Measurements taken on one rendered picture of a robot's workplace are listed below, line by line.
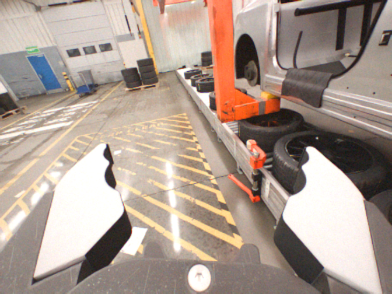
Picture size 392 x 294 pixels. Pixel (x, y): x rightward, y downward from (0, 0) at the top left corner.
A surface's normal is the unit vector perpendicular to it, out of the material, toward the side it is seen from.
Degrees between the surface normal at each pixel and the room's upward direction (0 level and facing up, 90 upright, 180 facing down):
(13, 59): 90
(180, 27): 90
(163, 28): 90
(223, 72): 90
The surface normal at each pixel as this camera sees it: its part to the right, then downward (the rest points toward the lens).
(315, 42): 0.18, 0.44
